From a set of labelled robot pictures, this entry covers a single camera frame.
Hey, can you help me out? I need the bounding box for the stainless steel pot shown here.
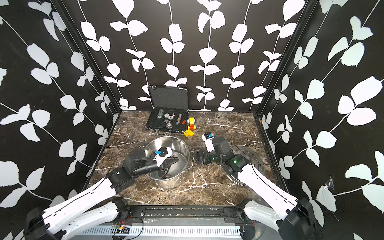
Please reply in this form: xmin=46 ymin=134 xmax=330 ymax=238
xmin=145 ymin=137 xmax=190 ymax=189

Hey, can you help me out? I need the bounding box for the steel pot lid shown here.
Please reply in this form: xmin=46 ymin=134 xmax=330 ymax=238
xmin=225 ymin=147 xmax=265 ymax=187

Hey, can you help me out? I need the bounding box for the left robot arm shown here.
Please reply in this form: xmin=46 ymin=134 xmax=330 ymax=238
xmin=23 ymin=147 xmax=179 ymax=240

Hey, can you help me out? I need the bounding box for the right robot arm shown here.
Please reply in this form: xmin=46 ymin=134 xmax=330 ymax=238
xmin=196 ymin=132 xmax=323 ymax=240

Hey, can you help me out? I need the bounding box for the yellow number six block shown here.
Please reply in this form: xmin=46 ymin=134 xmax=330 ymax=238
xmin=184 ymin=130 xmax=195 ymax=138

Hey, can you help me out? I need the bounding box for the yellow red toy car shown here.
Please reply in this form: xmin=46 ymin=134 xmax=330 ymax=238
xmin=188 ymin=118 xmax=196 ymax=131

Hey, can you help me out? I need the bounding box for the black poker chip case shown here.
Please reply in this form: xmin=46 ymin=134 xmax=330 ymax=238
xmin=146 ymin=85 xmax=189 ymax=134

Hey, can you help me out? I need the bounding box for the white perforated strip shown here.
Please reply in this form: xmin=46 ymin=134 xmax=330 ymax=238
xmin=78 ymin=226 xmax=241 ymax=238

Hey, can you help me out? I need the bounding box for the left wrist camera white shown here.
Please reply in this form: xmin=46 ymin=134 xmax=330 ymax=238
xmin=154 ymin=147 xmax=173 ymax=167

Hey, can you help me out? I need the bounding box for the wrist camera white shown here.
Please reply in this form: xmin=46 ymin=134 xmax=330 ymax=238
xmin=154 ymin=147 xmax=173 ymax=167
xmin=202 ymin=132 xmax=215 ymax=153

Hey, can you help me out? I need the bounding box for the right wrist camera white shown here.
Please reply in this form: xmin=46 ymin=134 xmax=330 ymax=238
xmin=202 ymin=132 xmax=215 ymax=153

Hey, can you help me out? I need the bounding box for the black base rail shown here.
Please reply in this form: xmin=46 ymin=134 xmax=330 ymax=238
xmin=125 ymin=205 xmax=252 ymax=226

